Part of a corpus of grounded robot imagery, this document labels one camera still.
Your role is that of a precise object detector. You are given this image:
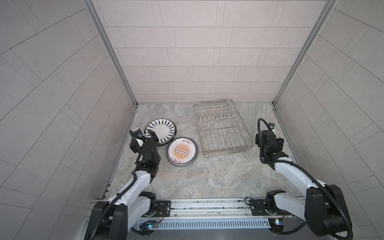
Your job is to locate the white blue leaf plate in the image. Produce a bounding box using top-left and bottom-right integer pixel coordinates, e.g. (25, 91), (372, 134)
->
(145, 119), (177, 146)

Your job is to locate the white plate orange sunburst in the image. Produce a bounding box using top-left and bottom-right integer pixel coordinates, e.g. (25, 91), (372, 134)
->
(168, 137), (196, 165)

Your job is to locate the large orange sunburst plate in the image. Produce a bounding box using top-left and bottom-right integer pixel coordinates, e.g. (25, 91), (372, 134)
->
(166, 136), (199, 167)

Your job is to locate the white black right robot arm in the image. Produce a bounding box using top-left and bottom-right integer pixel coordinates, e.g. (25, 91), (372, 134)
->
(256, 130), (354, 240)

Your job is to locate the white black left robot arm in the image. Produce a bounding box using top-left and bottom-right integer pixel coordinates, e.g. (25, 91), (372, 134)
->
(84, 129), (161, 240)

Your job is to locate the white slotted vent strip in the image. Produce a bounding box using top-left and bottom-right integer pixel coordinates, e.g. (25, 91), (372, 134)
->
(156, 219), (271, 231)

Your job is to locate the left green circuit board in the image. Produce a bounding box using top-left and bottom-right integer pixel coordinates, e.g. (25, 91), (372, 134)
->
(140, 221), (159, 236)

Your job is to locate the green circuit board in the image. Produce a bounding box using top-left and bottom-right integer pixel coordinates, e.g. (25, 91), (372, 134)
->
(140, 221), (159, 236)
(268, 218), (286, 233)

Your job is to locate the right green circuit board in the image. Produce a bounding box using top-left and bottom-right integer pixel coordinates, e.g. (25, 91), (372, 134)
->
(268, 218), (286, 233)

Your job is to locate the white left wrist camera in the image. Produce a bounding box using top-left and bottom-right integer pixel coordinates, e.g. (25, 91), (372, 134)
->
(133, 129), (145, 140)

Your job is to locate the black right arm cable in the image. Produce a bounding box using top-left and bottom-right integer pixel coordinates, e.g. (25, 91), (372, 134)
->
(257, 117), (354, 240)

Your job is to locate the metal wire dish rack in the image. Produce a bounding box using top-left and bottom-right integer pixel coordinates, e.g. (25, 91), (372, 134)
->
(194, 100), (254, 158)

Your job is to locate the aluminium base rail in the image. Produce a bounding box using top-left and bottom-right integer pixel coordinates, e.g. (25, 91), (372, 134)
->
(86, 196), (334, 220)

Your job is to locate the aluminium corner post left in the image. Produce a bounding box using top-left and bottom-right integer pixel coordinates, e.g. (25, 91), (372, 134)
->
(83, 0), (138, 106)

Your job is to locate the aluminium corner post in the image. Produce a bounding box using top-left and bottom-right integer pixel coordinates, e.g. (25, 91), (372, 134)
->
(83, 0), (138, 106)
(272, 0), (338, 105)

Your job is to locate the aluminium corner post right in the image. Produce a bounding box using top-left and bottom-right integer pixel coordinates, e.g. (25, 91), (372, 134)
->
(272, 0), (338, 105)

